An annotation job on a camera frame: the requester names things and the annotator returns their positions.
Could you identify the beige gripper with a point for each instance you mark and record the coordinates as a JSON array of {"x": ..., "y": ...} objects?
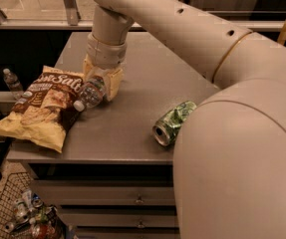
[{"x": 105, "y": 55}]

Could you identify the clear plastic water bottle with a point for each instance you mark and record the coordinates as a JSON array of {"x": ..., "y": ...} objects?
[{"x": 91, "y": 94}]

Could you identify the brown yellow chip bag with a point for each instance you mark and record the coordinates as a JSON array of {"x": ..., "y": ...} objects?
[{"x": 45, "y": 112}]

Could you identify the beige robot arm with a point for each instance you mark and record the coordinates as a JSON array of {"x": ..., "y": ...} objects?
[{"x": 229, "y": 162}]

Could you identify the small background water bottle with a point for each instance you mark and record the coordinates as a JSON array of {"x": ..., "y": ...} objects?
[{"x": 13, "y": 83}]

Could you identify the crushed green soda can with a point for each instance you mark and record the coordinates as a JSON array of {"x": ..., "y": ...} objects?
[{"x": 166, "y": 129}]

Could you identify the grey drawer cabinet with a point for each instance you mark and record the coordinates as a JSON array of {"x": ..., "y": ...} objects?
[{"x": 113, "y": 180}]

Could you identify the metal railing shelf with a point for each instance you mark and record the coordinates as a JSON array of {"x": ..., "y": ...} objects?
[{"x": 79, "y": 14}]

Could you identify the wire basket with trash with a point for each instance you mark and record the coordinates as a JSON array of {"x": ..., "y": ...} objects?
[{"x": 24, "y": 215}]

